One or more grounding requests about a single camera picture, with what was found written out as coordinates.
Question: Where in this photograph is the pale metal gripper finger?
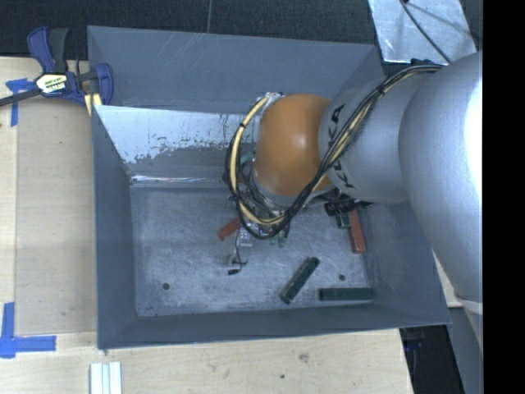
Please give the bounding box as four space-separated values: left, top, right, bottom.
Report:
227 231 253 268

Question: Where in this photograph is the red-brown flat block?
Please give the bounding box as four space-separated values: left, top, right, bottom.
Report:
346 209 368 255
217 216 241 242

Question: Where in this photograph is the grey metal bin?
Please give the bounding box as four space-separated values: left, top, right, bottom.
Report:
86 25 453 350

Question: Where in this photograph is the dark green flat block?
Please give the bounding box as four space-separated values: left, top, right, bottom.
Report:
278 256 321 305
318 286 376 302

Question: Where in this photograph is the pale wood board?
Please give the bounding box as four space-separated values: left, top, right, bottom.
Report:
14 99 99 337

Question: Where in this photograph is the black cylinder on white bracket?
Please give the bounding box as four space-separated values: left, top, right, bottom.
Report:
324 199 359 219

